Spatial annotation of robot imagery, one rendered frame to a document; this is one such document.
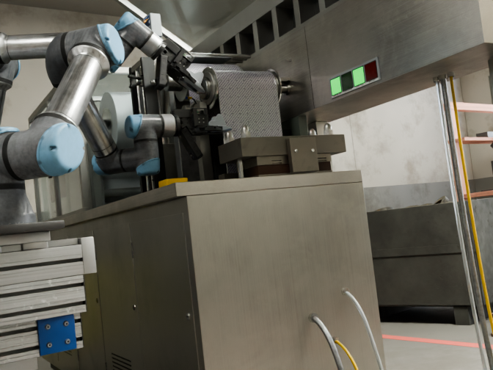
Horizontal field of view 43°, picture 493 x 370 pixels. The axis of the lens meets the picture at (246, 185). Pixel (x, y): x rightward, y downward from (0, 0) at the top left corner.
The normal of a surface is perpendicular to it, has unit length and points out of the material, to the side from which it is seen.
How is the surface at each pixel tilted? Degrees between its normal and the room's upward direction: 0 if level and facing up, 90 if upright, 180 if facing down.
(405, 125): 90
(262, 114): 90
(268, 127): 90
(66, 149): 95
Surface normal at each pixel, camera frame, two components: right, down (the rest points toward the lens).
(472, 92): -0.81, 0.05
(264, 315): 0.47, -0.11
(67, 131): 0.93, -0.03
